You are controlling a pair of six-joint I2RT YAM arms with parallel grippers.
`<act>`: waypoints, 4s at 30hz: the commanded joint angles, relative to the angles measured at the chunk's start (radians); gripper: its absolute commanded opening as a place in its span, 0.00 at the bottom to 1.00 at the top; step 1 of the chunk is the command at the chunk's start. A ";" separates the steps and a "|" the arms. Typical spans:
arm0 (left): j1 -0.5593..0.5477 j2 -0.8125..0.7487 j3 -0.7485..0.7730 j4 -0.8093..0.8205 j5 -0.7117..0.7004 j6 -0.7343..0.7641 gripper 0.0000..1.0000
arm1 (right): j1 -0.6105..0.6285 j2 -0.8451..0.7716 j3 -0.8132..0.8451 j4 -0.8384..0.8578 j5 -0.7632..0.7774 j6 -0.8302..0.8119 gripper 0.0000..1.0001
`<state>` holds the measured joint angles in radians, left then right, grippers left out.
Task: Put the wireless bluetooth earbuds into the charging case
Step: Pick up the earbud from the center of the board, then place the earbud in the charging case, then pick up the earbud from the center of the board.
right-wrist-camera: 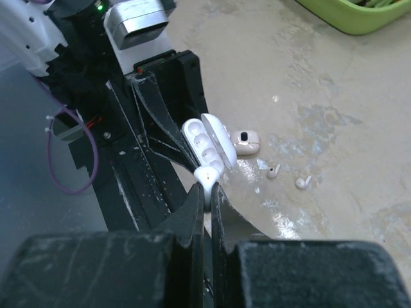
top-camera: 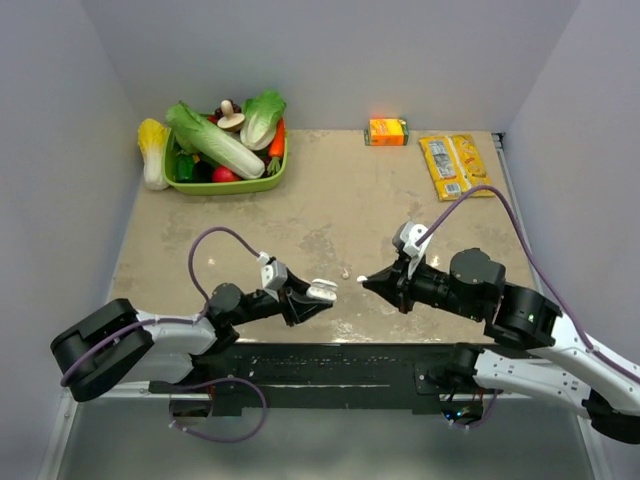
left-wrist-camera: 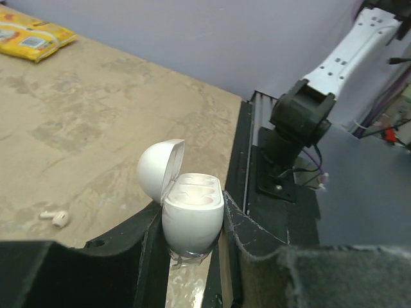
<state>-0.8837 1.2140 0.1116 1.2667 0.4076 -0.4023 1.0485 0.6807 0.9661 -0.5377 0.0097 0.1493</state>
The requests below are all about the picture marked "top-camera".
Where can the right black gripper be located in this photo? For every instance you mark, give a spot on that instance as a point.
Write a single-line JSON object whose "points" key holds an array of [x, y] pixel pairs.
{"points": [[393, 285]]}

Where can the small green cabbage toy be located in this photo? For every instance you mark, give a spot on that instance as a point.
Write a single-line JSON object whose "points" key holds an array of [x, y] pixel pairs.
{"points": [[262, 114]]}

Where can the yellow cabbage toy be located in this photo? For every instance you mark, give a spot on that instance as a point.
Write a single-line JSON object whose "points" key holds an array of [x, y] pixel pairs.
{"points": [[152, 140]]}

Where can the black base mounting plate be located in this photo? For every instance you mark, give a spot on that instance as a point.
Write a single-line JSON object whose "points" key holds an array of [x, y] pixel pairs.
{"points": [[420, 378]]}

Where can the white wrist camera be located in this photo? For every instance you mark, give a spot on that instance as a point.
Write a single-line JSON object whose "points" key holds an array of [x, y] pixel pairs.
{"points": [[273, 272], [411, 242]]}

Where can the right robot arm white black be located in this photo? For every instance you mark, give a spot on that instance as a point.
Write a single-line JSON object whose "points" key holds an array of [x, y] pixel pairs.
{"points": [[556, 364]]}

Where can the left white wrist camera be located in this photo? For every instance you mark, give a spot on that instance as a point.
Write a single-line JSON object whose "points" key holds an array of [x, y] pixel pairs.
{"points": [[273, 272]]}

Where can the yellow snack package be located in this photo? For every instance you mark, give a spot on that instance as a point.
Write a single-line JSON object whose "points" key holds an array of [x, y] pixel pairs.
{"points": [[454, 164]]}

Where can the orange carrot toy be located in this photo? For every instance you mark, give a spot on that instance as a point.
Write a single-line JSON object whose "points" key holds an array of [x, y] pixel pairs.
{"points": [[276, 150]]}

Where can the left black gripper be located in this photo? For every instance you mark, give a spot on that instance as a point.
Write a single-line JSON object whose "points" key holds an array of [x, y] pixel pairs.
{"points": [[294, 309]]}

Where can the white oval charging case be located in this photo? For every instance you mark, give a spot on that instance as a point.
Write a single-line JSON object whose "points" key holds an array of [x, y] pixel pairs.
{"points": [[322, 289]]}

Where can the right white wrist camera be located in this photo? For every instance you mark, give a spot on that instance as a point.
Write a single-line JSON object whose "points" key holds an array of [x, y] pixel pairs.
{"points": [[411, 242]]}

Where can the beige mushroom toy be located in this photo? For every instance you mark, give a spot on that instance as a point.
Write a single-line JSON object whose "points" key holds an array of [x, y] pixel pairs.
{"points": [[230, 121]]}

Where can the red tomato toy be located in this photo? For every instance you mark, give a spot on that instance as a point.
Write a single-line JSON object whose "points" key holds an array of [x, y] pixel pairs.
{"points": [[224, 175]]}

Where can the dark eggplant toy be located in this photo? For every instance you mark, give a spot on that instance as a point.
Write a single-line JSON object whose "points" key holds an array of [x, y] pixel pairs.
{"points": [[202, 172]]}

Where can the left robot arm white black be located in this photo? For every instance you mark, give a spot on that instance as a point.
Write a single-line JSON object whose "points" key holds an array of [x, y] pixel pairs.
{"points": [[119, 344]]}

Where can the green plastic basket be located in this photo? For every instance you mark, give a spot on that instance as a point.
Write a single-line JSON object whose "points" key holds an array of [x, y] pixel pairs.
{"points": [[264, 183]]}

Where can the green pepper toy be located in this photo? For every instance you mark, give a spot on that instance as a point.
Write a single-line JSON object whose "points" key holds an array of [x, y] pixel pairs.
{"points": [[184, 168]]}

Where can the orange green small box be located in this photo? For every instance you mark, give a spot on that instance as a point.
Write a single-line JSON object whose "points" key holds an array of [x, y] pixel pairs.
{"points": [[386, 132]]}

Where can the large napa cabbage toy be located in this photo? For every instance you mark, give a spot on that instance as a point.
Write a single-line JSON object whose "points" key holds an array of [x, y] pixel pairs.
{"points": [[196, 134]]}

